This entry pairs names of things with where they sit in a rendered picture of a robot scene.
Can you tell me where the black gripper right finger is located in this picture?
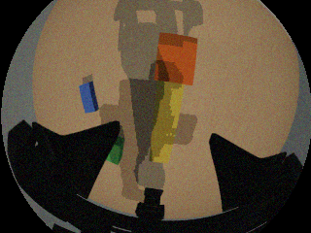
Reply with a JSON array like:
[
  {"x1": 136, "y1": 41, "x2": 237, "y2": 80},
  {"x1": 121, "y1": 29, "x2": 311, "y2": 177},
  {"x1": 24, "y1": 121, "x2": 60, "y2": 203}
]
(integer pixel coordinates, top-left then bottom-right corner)
[{"x1": 209, "y1": 133, "x2": 288, "y2": 213}]

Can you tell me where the green block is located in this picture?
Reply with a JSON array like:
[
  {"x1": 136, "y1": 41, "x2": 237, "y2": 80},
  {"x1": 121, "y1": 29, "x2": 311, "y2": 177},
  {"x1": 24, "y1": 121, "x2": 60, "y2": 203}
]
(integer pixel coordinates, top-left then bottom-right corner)
[{"x1": 106, "y1": 136, "x2": 124, "y2": 166}]

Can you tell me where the blue rectangular block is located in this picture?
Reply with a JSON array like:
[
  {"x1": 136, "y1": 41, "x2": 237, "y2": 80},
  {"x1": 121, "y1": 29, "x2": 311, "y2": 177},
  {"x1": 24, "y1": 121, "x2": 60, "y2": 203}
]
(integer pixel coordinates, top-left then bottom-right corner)
[{"x1": 79, "y1": 82, "x2": 100, "y2": 113}]

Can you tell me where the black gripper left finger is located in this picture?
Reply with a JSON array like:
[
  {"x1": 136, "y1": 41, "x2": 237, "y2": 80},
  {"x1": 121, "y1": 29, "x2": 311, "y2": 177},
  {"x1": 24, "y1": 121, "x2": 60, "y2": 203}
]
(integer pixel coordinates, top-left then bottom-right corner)
[{"x1": 32, "y1": 120, "x2": 121, "y2": 199}]

